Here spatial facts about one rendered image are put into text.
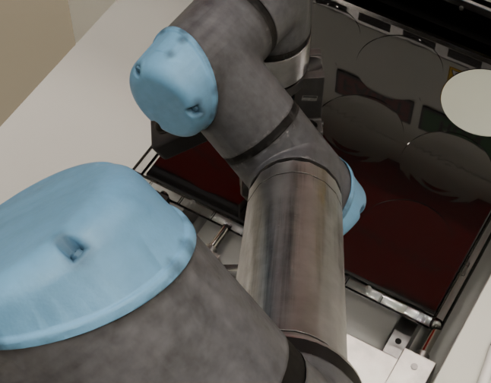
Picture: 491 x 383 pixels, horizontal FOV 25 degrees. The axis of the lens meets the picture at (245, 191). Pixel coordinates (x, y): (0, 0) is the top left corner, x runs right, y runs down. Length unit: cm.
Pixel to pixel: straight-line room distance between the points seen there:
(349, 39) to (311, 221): 59
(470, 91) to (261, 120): 48
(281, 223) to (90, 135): 62
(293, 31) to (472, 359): 34
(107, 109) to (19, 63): 121
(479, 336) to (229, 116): 33
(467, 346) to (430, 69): 40
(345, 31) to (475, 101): 18
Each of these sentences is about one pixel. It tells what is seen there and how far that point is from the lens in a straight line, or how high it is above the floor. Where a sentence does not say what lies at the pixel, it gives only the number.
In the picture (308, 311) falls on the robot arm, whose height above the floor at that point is 129.
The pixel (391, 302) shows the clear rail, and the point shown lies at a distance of 112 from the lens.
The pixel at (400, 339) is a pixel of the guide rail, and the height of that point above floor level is 85.
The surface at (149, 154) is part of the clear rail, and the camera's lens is 122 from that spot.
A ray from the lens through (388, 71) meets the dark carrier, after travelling 131.
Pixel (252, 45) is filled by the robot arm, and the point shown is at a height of 123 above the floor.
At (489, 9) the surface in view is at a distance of 134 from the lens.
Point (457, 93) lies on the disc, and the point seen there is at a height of 90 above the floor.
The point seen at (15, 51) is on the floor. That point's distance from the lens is 260.
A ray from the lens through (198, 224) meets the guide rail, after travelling 125.
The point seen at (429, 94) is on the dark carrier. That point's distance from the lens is 129.
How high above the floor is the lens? 187
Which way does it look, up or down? 54 degrees down
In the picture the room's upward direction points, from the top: straight up
